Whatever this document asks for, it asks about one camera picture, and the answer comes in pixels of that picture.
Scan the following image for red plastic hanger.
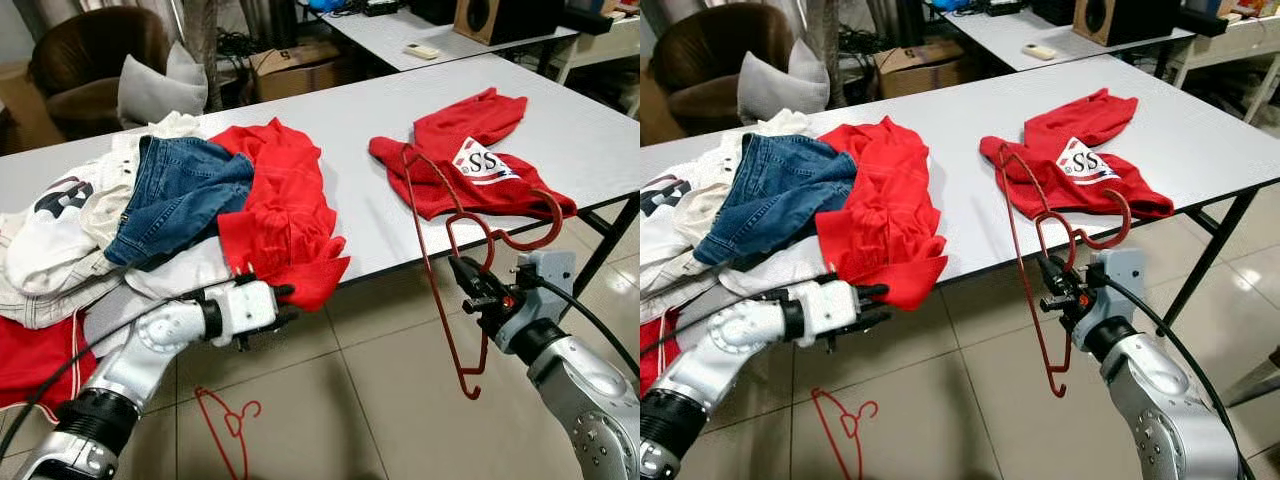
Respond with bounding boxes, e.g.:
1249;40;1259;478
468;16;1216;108
400;145;567;401
997;145;1133;398
195;385;263;480
812;388;881;480

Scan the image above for red T-shirt white print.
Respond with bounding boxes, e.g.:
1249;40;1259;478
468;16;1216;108
368;88;578;221
978;88;1176;221

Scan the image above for grey table black legs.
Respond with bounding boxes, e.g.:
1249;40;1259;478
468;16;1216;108
0;52;641;301
640;55;1280;336

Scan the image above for blue denim jeans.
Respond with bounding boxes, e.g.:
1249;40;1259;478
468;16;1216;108
103;135;256;271
692;133;846;269

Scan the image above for white jacket black print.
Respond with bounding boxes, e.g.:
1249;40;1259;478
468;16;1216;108
640;170;726;326
0;160;136;331

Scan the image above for cream white garment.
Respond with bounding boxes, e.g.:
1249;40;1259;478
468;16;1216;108
105;110;216;166
715;108;816;161

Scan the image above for brown cardboard box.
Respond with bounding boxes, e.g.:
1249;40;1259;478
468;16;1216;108
873;42;966;99
250;45;343;103

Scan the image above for grey pillow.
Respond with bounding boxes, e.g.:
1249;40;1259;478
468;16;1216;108
117;42;209;129
737;40;831;123

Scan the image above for wooden front black speaker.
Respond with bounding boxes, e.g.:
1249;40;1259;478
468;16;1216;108
1072;0;1181;48
453;0;563;47

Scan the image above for long grey work table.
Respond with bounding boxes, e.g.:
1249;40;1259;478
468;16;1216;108
320;5;641;86
940;5;1280;121

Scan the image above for sheer grey curtain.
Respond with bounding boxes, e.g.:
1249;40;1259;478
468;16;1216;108
180;0;223;86
805;0;846;81

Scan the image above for brown armchair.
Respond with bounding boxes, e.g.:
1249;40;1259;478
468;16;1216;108
28;8;171;136
650;3;796;131

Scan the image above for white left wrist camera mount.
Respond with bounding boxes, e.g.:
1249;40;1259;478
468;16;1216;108
218;280;279;336
795;280;861;336

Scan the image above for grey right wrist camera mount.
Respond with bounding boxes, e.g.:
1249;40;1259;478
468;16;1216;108
1088;248;1146;336
515;250;578;331

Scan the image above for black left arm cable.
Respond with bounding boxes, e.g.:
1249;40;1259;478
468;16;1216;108
640;288;801;353
0;285;216;461

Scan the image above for red cloth white cord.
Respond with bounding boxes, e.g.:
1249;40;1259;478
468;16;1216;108
640;315;666;396
0;315;96;411

